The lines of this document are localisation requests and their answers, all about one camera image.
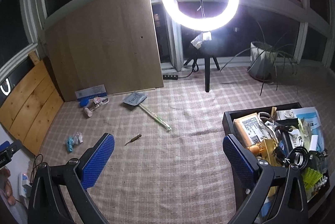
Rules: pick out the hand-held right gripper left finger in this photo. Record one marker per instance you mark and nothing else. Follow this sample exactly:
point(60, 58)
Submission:
point(98, 161)

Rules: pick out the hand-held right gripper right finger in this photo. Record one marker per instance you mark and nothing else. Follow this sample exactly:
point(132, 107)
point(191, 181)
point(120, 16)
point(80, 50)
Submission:
point(238, 161)

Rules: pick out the clear plastic wrapper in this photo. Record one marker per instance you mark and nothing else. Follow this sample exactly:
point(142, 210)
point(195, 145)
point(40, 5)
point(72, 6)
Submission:
point(78, 137)

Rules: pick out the light blue clip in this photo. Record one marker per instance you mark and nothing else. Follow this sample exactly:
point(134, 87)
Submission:
point(69, 145)

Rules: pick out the small screwdriver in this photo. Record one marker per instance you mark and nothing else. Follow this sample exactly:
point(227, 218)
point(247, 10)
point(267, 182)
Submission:
point(133, 139)

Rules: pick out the black container box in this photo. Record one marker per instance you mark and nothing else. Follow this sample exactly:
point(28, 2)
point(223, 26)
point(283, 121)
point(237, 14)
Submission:
point(227, 119)

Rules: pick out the small white bottle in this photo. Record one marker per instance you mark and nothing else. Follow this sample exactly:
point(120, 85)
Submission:
point(88, 112)

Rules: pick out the blue round cap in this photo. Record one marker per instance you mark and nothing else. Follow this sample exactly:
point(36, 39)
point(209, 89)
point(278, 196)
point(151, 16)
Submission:
point(83, 103)

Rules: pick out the blue and white box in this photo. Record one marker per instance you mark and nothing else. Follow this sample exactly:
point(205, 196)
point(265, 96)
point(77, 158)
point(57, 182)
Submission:
point(90, 91)

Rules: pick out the grey foil packet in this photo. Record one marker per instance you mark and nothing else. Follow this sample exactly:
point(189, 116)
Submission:
point(134, 98)

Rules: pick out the chopsticks packet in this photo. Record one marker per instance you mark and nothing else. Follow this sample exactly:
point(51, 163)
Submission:
point(155, 117)

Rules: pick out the person's left hand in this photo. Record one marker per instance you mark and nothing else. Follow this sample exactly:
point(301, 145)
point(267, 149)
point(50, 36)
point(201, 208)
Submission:
point(6, 187)

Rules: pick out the orange toy figure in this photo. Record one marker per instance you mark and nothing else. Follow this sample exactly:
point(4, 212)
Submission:
point(255, 149)

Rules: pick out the brown package with white label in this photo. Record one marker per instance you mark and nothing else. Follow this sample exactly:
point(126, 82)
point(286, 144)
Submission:
point(244, 132)

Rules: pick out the yellow cardboard box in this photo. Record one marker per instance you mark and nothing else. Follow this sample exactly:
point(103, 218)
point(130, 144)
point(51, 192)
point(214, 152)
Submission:
point(269, 153)

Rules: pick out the white power strip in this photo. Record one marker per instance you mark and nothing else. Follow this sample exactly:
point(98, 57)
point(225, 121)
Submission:
point(23, 184)

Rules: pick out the pine wood board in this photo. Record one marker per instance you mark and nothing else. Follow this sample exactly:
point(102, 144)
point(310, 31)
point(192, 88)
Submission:
point(28, 103)

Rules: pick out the wooden clothespin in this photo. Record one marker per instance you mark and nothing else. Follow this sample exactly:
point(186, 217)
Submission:
point(273, 112)

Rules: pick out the white mask packet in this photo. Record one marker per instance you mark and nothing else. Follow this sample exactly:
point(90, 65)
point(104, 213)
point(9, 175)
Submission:
point(285, 115)

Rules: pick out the green plastic comb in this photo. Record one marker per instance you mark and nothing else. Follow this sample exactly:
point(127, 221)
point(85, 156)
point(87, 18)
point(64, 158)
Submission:
point(311, 177)

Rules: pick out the blue face mask packet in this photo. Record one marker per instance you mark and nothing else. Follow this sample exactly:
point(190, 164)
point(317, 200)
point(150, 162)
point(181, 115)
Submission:
point(314, 121)

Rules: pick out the black tripod stand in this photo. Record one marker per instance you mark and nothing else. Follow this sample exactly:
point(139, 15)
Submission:
point(207, 77)

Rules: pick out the potted plant in white pot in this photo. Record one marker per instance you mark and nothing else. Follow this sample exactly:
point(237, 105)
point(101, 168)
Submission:
point(259, 56)

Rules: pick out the black power strip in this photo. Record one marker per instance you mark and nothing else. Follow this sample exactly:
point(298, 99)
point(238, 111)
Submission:
point(170, 76)

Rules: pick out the large light wooden board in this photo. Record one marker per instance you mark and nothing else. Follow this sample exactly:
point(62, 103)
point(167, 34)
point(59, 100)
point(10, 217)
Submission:
point(104, 43)

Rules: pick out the white paper tag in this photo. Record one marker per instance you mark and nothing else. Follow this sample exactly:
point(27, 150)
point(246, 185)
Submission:
point(199, 40)

